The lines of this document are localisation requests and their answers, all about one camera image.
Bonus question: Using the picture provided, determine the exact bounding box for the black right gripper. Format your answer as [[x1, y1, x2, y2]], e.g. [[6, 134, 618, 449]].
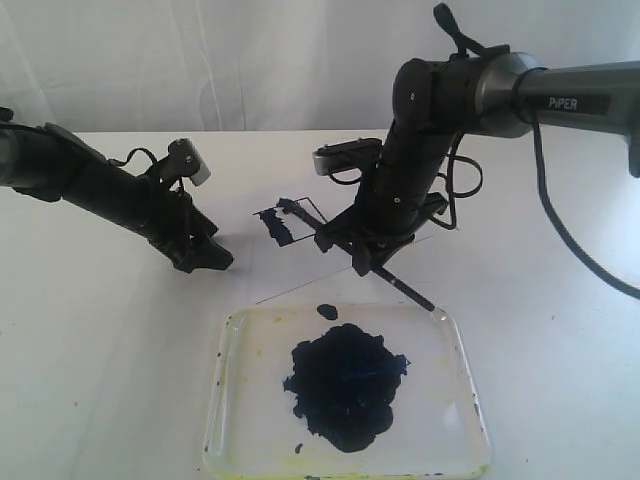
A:
[[314, 185, 448, 276]]

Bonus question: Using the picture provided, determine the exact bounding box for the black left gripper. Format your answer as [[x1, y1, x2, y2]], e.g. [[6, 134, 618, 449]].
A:
[[134, 185, 234, 273]]

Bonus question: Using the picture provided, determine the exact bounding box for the black paint brush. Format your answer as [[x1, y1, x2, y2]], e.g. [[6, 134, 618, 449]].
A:
[[276, 198, 436, 312]]

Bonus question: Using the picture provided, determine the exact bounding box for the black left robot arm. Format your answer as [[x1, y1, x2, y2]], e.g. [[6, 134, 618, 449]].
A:
[[1, 108, 234, 273]]

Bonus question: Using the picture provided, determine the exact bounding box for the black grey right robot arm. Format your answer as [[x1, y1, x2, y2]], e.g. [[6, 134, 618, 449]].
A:
[[314, 53, 639, 275]]

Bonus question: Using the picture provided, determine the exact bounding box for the dark blue paint blob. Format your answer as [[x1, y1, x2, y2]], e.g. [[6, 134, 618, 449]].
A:
[[283, 323, 410, 453]]

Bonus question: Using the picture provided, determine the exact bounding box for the clear plastic tray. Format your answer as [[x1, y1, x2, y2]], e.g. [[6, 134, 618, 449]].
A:
[[203, 304, 491, 479]]

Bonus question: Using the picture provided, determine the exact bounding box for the white paper with black square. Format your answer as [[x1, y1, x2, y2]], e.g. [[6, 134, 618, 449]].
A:
[[248, 197, 435, 310]]

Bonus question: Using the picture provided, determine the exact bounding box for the white backdrop curtain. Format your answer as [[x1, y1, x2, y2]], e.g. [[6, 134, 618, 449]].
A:
[[0, 0, 640, 135]]

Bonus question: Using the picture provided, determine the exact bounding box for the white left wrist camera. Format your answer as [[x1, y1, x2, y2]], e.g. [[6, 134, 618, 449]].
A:
[[164, 138, 211, 186]]

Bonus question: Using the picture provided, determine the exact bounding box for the left camera cable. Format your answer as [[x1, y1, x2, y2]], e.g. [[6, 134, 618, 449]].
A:
[[107, 148, 164, 174]]

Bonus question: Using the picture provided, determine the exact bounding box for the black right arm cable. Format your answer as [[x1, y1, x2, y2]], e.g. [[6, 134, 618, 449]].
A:
[[432, 2, 640, 301]]

